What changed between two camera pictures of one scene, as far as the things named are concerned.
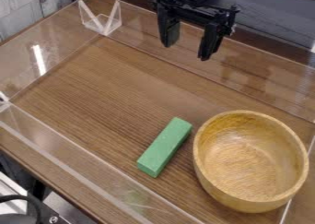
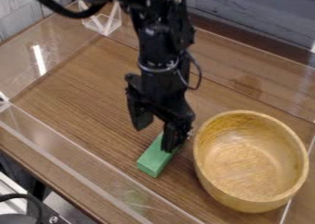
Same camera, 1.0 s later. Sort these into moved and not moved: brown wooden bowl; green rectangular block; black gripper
Moved: black gripper
Not moved: green rectangular block; brown wooden bowl
